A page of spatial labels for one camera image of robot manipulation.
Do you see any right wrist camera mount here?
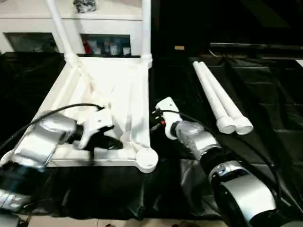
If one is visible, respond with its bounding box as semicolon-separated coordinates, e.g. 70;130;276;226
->
155;96;184;140

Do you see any dark bundle on cabinet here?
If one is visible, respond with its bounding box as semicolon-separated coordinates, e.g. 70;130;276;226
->
72;0;98;13

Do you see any black box with tan label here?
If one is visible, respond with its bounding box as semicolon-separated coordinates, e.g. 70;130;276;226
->
151;0;211;60

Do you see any black left camera cable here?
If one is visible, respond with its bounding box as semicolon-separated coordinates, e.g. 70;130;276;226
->
0;103;106;152

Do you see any dark long bar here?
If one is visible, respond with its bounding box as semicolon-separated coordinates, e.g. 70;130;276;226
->
209;42;303;52

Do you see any white plastic table top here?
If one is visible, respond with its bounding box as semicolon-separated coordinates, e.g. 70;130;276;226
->
0;53;159;174

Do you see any white glass-door cabinet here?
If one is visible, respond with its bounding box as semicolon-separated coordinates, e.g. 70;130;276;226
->
0;0;152;56

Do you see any black table mat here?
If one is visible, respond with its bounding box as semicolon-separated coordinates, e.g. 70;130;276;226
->
0;51;303;220

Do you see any white plastic table leg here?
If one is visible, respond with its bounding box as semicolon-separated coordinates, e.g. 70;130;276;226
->
198;61;254;135
46;0;81;69
139;0;153;68
193;61;237;134

